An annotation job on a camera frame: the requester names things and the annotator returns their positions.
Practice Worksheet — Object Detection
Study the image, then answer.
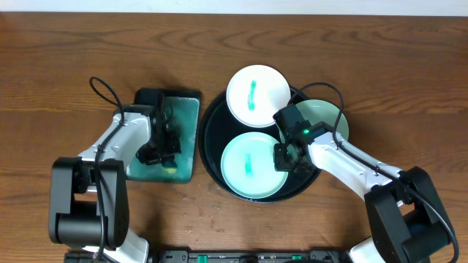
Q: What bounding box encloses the green yellow sponge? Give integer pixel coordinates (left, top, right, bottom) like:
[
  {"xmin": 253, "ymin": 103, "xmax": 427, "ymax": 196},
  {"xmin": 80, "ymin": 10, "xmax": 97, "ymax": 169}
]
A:
[{"xmin": 162, "ymin": 162, "xmax": 178, "ymax": 175}]

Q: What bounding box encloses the light teal plate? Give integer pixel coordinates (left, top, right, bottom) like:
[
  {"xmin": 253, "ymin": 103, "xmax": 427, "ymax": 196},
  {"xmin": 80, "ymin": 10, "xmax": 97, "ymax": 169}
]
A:
[{"xmin": 220, "ymin": 131, "xmax": 288, "ymax": 199}]

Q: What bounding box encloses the pale green plate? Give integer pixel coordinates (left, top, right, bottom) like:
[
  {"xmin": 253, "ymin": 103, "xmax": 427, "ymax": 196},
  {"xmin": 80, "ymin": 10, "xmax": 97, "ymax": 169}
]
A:
[{"xmin": 273, "ymin": 99, "xmax": 349, "ymax": 145}]

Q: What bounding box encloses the white plate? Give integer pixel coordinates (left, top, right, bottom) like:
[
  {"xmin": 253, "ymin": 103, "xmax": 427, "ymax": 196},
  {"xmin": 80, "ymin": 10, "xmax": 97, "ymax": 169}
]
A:
[{"xmin": 226, "ymin": 65, "xmax": 291, "ymax": 128}]

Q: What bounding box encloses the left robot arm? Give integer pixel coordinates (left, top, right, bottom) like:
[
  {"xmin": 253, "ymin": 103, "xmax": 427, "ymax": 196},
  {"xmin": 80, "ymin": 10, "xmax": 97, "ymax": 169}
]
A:
[{"xmin": 48, "ymin": 104, "xmax": 180, "ymax": 263}]

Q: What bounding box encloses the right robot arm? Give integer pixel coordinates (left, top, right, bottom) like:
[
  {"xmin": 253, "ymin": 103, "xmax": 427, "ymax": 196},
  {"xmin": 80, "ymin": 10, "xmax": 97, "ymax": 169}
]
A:
[{"xmin": 274, "ymin": 121, "xmax": 460, "ymax": 263}]

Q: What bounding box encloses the black rectangular water tray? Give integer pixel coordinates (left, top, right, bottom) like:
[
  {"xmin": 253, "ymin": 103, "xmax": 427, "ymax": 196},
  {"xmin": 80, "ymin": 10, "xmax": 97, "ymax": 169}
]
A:
[{"xmin": 127, "ymin": 88, "xmax": 200, "ymax": 183}]

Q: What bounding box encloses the black round tray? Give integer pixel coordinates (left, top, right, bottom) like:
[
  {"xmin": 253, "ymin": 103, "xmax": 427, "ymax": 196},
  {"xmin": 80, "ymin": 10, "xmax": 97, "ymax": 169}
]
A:
[{"xmin": 198, "ymin": 92, "xmax": 321, "ymax": 203}]

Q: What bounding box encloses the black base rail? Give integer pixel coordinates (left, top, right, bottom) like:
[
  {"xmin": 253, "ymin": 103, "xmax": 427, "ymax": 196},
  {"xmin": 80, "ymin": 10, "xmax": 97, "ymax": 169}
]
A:
[{"xmin": 147, "ymin": 250, "xmax": 352, "ymax": 263}]

